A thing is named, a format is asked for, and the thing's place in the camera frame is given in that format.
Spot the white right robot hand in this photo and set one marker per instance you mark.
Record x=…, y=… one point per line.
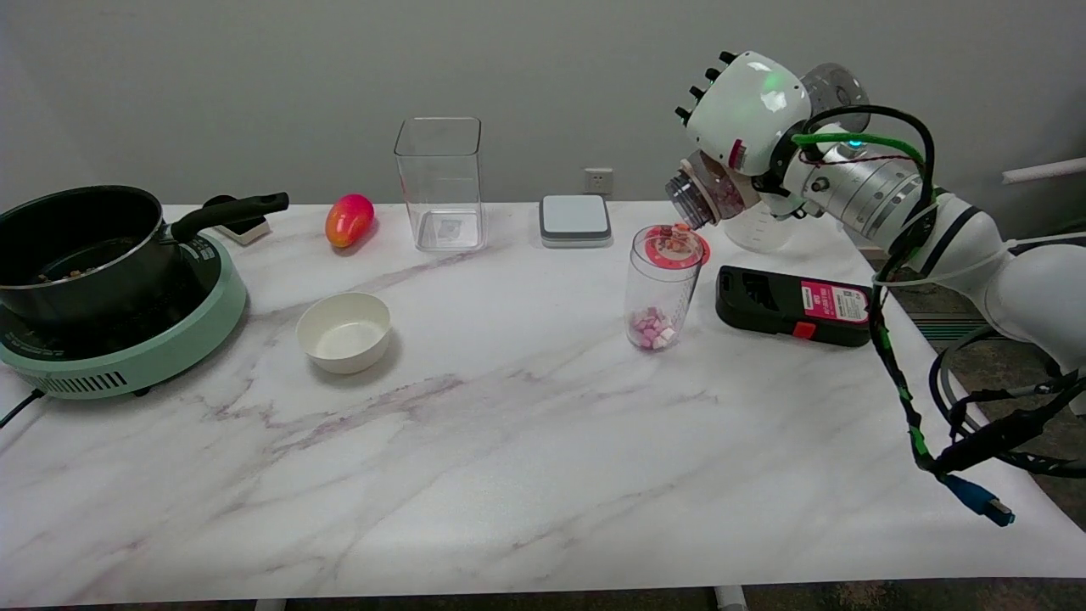
x=747, y=110

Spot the clear plastic bottle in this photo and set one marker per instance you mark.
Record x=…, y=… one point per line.
x=704, y=195

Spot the pink candy pieces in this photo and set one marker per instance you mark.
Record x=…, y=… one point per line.
x=652, y=329

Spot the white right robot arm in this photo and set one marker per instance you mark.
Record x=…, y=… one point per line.
x=1044, y=288

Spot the clear plastic measuring jug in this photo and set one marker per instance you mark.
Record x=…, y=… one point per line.
x=755, y=233

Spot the tall clear measuring cup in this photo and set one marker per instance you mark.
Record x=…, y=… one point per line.
x=657, y=288

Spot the red round lid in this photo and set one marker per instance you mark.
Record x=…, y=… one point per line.
x=670, y=246

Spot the black device with red label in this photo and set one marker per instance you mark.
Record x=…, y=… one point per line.
x=764, y=303

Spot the grey white square scale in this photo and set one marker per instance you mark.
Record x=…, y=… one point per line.
x=575, y=219

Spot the floor vent grille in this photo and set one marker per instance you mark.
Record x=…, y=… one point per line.
x=933, y=327

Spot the white pipe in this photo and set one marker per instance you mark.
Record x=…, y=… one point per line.
x=1052, y=169

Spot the clear square storage container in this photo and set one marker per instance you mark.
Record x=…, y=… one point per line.
x=439, y=187

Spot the red orange toy mango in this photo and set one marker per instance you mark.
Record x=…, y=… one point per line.
x=349, y=220

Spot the white bowl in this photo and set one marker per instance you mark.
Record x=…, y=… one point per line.
x=344, y=335

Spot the white table leg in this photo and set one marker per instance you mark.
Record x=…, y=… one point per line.
x=270, y=606
x=730, y=601

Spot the black white small gadget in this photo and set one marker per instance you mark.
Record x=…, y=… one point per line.
x=246, y=231

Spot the green induction cooker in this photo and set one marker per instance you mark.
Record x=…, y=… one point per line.
x=153, y=356

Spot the black saucepan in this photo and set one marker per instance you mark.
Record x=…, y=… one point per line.
x=76, y=255

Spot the white wall socket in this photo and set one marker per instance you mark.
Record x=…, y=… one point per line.
x=598, y=180

